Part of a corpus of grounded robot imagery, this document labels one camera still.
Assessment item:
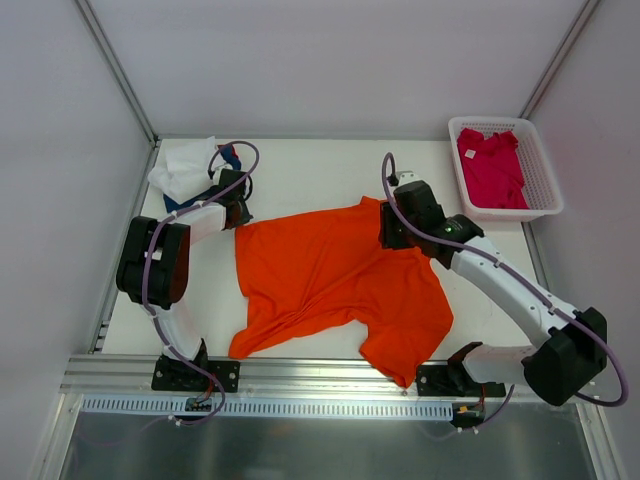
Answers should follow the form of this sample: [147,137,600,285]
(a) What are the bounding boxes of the orange t-shirt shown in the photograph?
[229,197,454,387]

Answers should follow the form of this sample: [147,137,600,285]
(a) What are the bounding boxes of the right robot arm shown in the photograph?
[379,171,609,406]

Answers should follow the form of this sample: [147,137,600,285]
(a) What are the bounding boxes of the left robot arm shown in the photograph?
[116,168,253,390]

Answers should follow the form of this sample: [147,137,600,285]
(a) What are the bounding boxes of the blue folded t-shirt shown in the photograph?
[162,141,242,212]

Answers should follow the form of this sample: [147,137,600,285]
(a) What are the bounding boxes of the white folded t-shirt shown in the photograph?
[147,136,216,204]

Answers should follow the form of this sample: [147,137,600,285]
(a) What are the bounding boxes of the magenta t-shirt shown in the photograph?
[457,128,529,210]

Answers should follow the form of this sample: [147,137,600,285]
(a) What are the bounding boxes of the white plastic basket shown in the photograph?
[448,116,564,222]

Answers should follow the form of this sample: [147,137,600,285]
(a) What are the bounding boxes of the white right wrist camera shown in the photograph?
[395,170,423,188]

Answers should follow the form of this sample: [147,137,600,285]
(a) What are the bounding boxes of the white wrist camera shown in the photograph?
[395,170,423,188]
[209,167,224,181]

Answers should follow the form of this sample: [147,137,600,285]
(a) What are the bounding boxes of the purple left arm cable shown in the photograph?
[140,140,261,428]

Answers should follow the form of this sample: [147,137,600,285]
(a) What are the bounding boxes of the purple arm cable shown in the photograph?
[140,140,261,428]
[381,151,630,434]

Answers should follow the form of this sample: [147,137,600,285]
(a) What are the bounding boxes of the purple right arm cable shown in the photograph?
[381,151,630,434]

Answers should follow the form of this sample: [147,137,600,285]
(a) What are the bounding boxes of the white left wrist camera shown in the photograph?
[209,167,224,181]

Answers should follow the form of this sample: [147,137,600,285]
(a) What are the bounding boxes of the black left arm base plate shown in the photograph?
[151,355,241,393]

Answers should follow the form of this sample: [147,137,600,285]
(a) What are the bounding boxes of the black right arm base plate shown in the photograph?
[415,364,506,398]

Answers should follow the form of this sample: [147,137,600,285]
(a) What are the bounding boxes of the aluminium mounting rail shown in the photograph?
[59,353,601,404]

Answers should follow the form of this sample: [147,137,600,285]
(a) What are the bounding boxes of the white slotted cable duct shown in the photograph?
[81,394,454,422]

